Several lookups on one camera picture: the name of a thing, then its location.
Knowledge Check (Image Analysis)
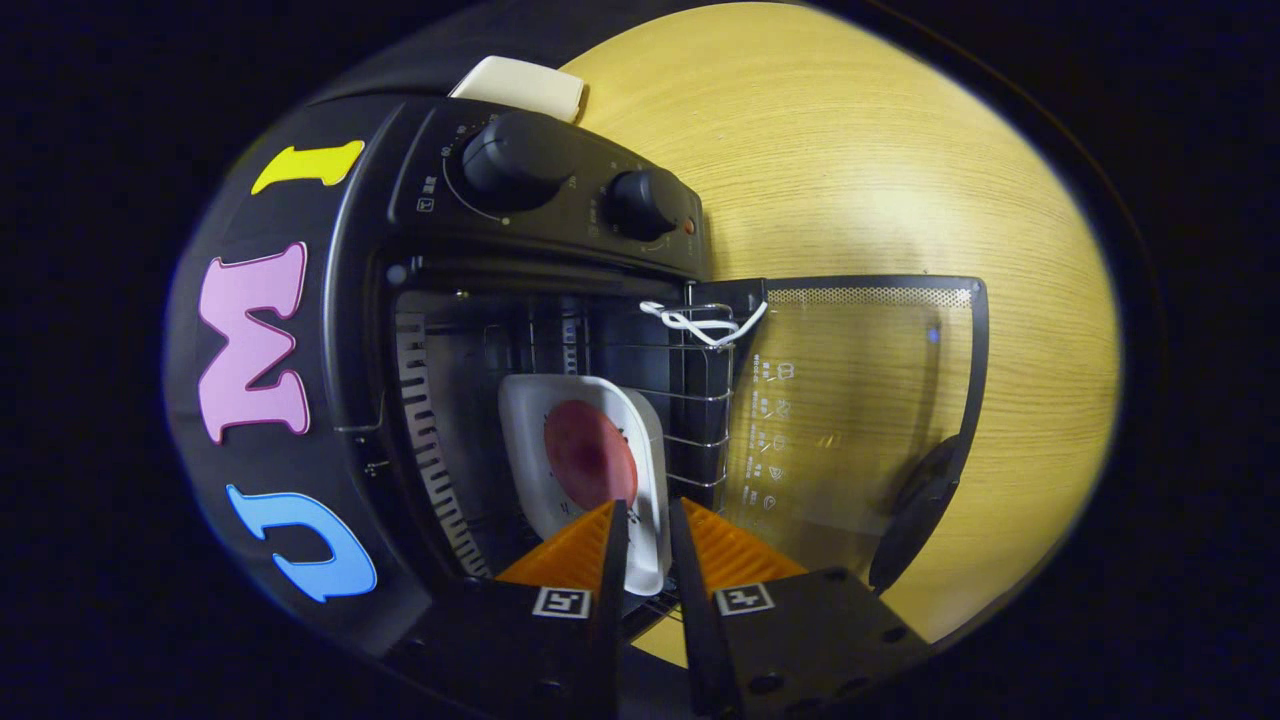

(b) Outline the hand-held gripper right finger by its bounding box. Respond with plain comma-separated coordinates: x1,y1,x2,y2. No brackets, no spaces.
667,497,937,720

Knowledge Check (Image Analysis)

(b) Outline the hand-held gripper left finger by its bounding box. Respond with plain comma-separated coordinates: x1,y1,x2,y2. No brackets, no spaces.
385,500,632,720

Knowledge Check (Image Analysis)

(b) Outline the pink round food slice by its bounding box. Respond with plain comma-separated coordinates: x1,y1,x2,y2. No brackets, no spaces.
543,400,639,512

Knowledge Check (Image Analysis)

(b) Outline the white square plate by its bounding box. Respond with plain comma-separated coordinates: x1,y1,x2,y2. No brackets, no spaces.
498,374,673,597

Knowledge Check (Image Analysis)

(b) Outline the black toaster oven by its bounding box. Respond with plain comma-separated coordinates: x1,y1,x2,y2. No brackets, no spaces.
320,95,991,663

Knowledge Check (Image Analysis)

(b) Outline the white toaster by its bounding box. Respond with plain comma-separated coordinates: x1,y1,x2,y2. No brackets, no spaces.
448,55,589,124

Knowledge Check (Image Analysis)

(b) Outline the wire oven rack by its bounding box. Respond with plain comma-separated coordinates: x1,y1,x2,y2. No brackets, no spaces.
455,320,737,621

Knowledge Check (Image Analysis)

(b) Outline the white string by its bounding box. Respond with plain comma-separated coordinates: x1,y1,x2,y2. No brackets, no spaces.
640,298,769,350

